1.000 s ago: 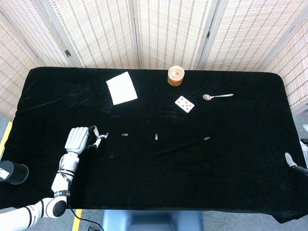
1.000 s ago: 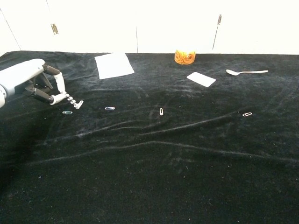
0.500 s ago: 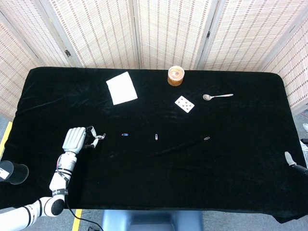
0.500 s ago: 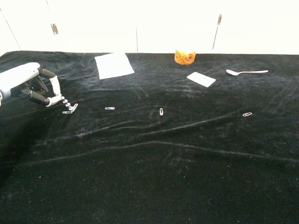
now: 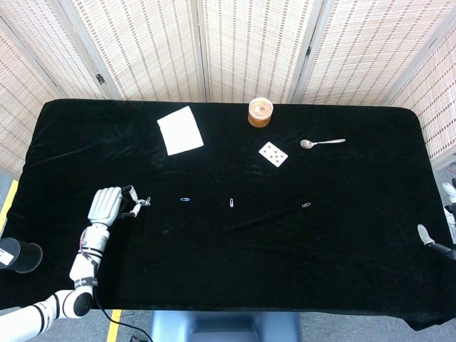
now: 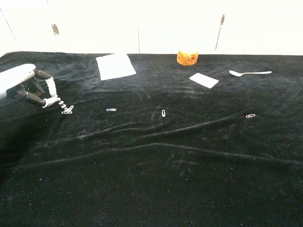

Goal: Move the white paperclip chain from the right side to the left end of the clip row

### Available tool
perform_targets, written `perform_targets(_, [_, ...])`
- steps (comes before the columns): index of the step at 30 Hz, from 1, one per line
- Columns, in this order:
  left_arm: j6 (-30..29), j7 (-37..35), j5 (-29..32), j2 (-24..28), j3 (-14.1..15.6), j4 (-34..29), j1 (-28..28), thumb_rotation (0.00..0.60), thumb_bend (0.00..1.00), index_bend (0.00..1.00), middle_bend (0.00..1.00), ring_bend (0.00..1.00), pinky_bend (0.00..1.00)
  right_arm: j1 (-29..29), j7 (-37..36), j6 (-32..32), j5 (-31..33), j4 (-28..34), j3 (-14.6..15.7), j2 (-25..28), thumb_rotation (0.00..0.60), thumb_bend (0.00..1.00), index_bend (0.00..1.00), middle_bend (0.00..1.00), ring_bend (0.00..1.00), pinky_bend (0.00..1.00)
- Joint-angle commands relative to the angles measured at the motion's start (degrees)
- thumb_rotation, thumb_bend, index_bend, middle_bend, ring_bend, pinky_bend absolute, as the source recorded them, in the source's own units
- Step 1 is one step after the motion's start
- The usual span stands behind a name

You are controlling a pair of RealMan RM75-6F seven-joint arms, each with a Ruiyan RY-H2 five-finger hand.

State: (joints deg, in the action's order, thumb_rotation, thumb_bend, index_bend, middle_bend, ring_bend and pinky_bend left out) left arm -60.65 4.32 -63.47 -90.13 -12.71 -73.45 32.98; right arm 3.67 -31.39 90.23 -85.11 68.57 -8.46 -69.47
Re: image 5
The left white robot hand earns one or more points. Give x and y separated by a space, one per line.
105 204

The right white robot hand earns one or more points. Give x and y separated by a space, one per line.
425 235

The small white chain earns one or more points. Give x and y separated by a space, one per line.
142 203

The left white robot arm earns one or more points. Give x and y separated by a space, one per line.
85 267

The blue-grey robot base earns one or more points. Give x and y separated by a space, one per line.
224 326

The black cylinder with white label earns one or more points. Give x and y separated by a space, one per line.
23 254

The yellow floor tape strip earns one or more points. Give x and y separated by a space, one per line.
114 326
9 199

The white folded napkin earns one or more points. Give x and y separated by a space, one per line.
180 131

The metal screen hinge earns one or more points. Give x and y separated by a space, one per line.
100 79
308 50

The metal spoon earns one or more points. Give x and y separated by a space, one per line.
305 144

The black velvet tablecloth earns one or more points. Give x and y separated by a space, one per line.
249 256

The playing card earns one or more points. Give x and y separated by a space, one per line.
273 154

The round wooden container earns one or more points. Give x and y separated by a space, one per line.
260 112

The woven folding screen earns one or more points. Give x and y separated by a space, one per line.
249 46

